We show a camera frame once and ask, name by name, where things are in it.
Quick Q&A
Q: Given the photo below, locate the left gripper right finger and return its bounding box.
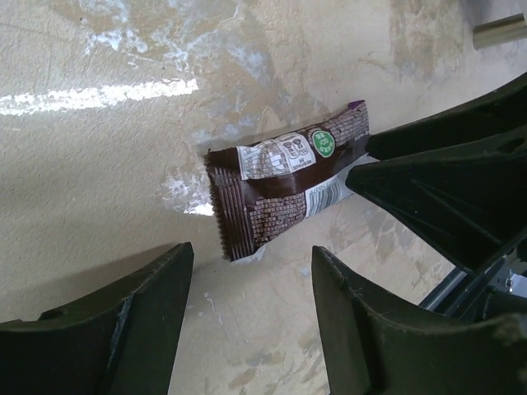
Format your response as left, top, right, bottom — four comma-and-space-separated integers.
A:
312, 247, 526, 394

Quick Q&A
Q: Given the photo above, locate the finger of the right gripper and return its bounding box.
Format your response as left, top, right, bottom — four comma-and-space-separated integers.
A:
347, 131, 526, 272
366, 74, 526, 160

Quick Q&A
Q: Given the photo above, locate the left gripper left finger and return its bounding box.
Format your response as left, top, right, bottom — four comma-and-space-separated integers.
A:
1, 243, 194, 394

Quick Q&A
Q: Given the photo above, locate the brown chocolate bar wrapper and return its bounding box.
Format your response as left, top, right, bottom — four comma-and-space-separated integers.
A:
205, 100, 373, 262

